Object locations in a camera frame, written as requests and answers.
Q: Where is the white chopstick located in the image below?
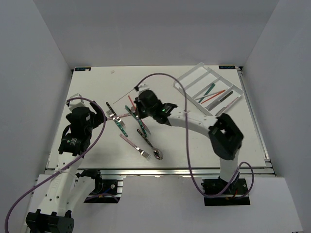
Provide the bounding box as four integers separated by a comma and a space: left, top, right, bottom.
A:
113, 88, 135, 104

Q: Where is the teal chopstick long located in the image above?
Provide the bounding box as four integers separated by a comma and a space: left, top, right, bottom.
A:
195, 93, 217, 100

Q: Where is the teal chopstick short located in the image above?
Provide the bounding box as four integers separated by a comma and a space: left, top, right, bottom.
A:
198, 83, 215, 103

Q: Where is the pink handled knife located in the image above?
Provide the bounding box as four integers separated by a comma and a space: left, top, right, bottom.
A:
216, 97, 239, 116

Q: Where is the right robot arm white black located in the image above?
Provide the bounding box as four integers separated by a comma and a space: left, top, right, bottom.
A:
134, 90, 244, 194

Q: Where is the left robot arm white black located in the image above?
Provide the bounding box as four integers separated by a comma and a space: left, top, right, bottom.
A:
26, 100, 107, 233

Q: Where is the white cutlery tray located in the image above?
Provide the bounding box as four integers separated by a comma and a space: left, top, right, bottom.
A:
173, 63, 244, 117

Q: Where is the pink handled spoon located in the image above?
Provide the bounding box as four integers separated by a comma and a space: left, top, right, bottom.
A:
106, 113, 132, 120

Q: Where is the teal handled knife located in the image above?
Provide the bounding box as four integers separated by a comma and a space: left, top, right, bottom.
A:
141, 120, 151, 135

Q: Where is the teal handled spoon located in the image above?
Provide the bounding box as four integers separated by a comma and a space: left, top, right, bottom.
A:
125, 105, 147, 137

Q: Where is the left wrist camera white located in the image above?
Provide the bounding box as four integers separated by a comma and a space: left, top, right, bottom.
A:
66, 93, 85, 112

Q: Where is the black handled fork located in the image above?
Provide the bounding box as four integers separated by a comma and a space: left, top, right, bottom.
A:
106, 102, 121, 122

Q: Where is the teal handled fork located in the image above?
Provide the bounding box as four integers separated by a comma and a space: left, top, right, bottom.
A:
106, 110, 128, 137

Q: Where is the black handled spoon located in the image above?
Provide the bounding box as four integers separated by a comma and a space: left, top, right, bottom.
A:
137, 129, 163, 160

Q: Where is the pink handled fork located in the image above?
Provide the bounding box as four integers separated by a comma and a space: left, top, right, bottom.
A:
120, 134, 151, 161

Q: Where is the black handled knife in tray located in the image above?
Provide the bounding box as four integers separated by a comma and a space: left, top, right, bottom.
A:
219, 91, 234, 102

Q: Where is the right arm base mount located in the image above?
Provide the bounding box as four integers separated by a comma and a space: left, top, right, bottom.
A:
201, 178, 251, 206

